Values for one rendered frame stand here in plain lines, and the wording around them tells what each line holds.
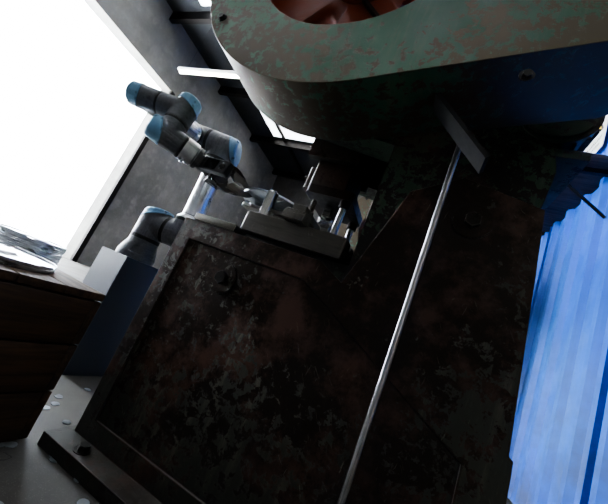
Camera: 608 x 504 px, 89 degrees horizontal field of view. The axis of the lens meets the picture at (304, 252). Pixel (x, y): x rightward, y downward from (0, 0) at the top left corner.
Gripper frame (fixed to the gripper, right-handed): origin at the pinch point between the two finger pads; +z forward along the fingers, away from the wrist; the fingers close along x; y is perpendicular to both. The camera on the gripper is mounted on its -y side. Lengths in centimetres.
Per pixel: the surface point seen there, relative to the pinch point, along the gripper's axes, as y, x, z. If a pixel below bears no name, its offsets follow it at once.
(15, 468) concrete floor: -19, 82, -17
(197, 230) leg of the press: -12.1, 21.8, -10.1
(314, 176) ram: -13.5, -13.6, 12.3
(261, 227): -22.0, 13.6, 2.1
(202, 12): 405, -340, -108
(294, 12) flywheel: -26, -40, -21
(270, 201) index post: -17.3, 4.3, 2.2
